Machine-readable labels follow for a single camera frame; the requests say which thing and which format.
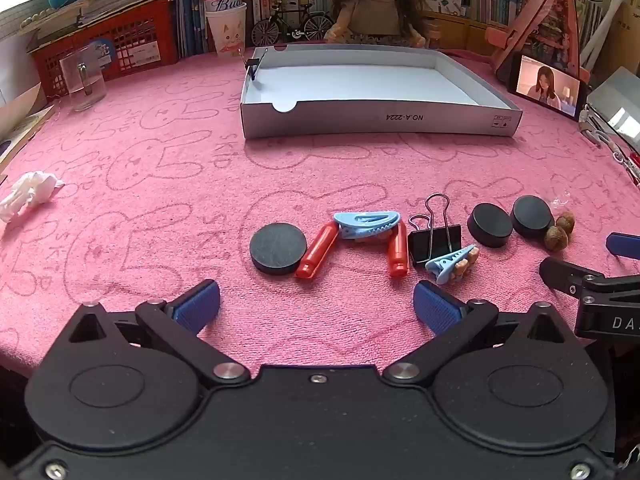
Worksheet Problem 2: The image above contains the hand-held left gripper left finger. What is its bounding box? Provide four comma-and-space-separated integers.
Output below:
65, 280, 251, 387

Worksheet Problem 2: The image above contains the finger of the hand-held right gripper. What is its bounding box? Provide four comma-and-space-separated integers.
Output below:
539, 256, 606, 297
606, 232, 640, 259

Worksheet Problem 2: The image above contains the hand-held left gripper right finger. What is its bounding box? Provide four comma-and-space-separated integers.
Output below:
382, 280, 573, 387

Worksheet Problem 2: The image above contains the small blue bear clip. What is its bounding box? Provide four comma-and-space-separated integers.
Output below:
425, 245, 480, 283

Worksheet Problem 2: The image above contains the large black binder clip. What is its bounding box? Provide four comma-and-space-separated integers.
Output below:
407, 193, 463, 267

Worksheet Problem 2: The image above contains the black round disc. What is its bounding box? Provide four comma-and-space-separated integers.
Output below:
250, 223, 307, 276
467, 203, 514, 248
511, 195, 556, 238

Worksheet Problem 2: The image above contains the large blue hair clip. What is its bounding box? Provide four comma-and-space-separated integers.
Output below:
333, 210, 402, 240

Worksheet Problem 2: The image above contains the white cardboard box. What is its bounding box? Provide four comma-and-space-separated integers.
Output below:
240, 44, 523, 139

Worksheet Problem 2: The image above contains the clear plastic piece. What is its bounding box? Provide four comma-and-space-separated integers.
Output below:
547, 192, 573, 216

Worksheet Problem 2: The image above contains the grey metal sheet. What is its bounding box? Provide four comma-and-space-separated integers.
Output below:
585, 66, 640, 143

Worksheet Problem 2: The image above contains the pink rabbit print cloth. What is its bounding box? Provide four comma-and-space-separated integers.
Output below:
0, 45, 640, 381

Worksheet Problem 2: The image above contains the smartphone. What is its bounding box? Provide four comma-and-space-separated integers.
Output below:
508, 53, 587, 121

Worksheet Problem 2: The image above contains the crumpled white tissue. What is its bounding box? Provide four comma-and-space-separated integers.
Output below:
0, 171, 66, 223

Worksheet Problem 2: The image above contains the white metal stand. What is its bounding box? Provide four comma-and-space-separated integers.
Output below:
580, 0, 640, 73

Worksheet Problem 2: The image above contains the pink phone stand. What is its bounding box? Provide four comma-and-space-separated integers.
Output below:
484, 0, 583, 83

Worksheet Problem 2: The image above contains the flat book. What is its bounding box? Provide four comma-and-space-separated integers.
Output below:
0, 104, 57, 173

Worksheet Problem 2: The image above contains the small black binder clip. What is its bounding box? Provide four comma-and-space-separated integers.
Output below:
243, 47, 268, 82

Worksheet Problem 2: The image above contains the clear glass cup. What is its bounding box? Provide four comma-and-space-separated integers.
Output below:
59, 42, 108, 111

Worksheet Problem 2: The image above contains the wooden drawer box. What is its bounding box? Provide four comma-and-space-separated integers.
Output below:
422, 10, 496, 53

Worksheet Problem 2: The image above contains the white cat paper cup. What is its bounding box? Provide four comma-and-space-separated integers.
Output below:
205, 2, 248, 57

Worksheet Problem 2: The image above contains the large red plastic basket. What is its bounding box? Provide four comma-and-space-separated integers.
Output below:
27, 0, 180, 98

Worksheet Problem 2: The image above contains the black miniature bicycle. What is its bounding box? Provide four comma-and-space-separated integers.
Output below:
251, 2, 335, 47

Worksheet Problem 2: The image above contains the brown-haired doll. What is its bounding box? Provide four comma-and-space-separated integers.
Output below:
324, 0, 427, 48

